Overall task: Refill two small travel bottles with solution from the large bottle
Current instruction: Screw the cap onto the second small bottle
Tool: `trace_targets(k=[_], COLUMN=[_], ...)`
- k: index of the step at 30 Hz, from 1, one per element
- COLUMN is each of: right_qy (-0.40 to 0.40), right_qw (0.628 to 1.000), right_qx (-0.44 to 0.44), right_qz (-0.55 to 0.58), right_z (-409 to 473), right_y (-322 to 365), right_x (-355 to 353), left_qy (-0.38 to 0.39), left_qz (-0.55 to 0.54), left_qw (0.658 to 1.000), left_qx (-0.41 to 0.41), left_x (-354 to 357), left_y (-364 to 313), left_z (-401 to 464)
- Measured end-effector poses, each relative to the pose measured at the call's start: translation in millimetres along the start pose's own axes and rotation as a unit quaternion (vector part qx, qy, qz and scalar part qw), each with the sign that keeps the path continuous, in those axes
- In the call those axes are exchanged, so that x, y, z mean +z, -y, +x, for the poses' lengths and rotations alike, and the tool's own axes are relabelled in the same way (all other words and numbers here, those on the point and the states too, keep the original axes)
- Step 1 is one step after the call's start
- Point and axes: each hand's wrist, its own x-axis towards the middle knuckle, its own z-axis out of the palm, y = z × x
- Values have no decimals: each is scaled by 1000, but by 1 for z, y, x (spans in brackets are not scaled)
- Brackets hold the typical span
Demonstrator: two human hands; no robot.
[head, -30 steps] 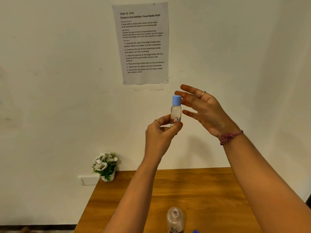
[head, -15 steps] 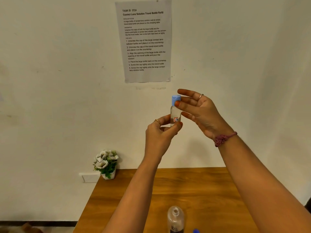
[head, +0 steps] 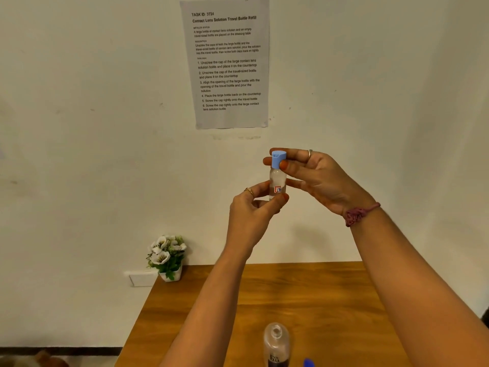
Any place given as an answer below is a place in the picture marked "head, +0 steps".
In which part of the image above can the person's right hand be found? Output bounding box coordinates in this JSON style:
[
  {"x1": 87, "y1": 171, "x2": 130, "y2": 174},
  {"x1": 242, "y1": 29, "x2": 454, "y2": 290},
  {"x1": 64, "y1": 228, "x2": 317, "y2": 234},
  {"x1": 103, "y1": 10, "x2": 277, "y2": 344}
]
[{"x1": 262, "y1": 147, "x2": 377, "y2": 218}]

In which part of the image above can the person's left hand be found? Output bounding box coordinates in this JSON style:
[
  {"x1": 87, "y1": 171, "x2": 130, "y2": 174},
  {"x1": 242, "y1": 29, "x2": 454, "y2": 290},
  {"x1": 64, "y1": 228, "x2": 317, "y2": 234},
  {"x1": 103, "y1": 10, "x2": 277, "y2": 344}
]
[{"x1": 226, "y1": 180, "x2": 290, "y2": 260}]

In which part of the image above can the small clear bottle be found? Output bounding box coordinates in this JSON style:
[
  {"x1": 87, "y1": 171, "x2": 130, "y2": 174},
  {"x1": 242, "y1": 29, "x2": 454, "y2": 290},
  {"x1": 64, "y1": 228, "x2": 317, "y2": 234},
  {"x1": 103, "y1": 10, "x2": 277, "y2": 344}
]
[{"x1": 268, "y1": 150, "x2": 288, "y2": 201}]

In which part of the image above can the large clear solution bottle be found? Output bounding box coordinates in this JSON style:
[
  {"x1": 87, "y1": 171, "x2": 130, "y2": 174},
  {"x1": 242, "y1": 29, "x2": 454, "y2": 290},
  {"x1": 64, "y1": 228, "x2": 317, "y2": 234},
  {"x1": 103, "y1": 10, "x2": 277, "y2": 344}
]
[{"x1": 262, "y1": 322, "x2": 291, "y2": 367}]

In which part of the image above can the person's right forearm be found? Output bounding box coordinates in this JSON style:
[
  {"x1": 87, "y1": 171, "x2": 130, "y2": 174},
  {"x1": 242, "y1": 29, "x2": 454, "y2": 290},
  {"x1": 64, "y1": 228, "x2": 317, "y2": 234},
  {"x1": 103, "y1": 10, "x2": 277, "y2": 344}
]
[{"x1": 349, "y1": 208, "x2": 489, "y2": 367}]

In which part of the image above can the person's left forearm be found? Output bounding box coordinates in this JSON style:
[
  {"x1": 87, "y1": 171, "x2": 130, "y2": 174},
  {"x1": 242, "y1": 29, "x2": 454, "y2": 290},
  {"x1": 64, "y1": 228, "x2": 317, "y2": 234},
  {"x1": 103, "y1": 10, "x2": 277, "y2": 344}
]
[{"x1": 158, "y1": 252, "x2": 249, "y2": 367}]

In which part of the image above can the white flower potted plant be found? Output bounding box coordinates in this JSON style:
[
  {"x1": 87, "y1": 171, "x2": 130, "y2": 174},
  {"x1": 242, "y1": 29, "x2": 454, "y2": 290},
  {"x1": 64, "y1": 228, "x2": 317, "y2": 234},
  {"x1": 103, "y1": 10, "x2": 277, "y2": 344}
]
[{"x1": 146, "y1": 235, "x2": 188, "y2": 282}]

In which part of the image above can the white printed paper sheet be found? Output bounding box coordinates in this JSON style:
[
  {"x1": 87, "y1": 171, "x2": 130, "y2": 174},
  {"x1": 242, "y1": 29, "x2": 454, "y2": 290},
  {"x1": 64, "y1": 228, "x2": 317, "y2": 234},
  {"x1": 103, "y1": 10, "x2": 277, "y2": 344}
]
[{"x1": 179, "y1": 0, "x2": 270, "y2": 130}]

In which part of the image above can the brown patterned bag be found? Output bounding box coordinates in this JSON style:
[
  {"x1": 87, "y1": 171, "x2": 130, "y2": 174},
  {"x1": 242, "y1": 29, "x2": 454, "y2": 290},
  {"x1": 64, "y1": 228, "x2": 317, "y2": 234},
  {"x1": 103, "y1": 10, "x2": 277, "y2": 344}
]
[{"x1": 0, "y1": 350, "x2": 69, "y2": 367}]

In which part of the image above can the pink wrist bracelet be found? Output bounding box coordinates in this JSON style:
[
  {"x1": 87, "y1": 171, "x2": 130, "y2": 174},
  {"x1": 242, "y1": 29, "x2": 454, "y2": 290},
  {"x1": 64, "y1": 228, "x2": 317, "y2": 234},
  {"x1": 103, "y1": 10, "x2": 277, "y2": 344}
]
[{"x1": 344, "y1": 202, "x2": 382, "y2": 228}]

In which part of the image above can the white wall socket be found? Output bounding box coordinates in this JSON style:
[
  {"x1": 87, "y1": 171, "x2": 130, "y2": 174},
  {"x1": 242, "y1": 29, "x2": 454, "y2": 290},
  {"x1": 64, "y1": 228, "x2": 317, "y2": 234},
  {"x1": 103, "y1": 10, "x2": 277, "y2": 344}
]
[{"x1": 124, "y1": 270, "x2": 159, "y2": 288}]

